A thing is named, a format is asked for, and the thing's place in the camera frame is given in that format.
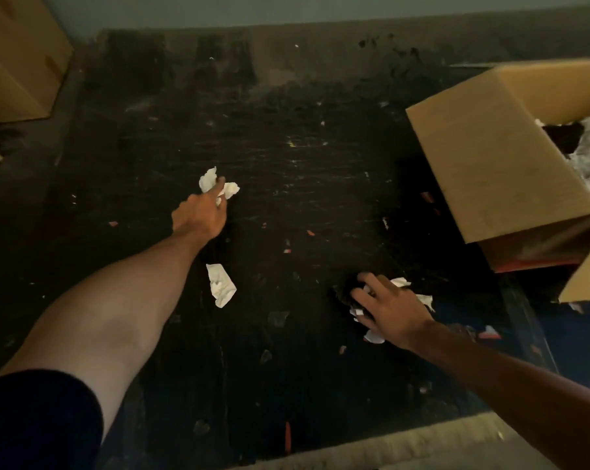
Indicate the person's left hand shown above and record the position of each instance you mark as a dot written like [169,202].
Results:
[199,217]

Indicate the person's right hand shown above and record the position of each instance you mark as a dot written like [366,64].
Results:
[397,313]

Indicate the person's right thumb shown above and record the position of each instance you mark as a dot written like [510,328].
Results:
[367,324]

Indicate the person's left fingers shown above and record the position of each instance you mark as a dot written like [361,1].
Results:
[218,186]

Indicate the small white paper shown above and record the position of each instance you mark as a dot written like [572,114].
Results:
[207,181]

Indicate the black paper scrap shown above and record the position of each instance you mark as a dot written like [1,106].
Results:
[345,293]

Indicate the white paper wad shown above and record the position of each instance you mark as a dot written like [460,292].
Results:
[424,300]

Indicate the person's right forearm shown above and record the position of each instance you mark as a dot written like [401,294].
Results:
[510,386]

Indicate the person's left forearm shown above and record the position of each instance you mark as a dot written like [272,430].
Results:
[113,308]

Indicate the white folded paper scrap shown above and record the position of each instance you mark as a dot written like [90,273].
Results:
[220,285]

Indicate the red and white paper scrap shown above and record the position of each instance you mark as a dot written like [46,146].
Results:
[489,332]

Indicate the orange paper strip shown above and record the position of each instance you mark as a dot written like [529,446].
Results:
[288,437]

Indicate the open cardboard box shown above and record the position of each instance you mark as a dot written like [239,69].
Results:
[495,156]

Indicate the closed cardboard box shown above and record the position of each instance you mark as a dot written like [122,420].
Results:
[18,58]

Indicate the dark blue sleeve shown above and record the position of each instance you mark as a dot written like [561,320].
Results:
[35,420]

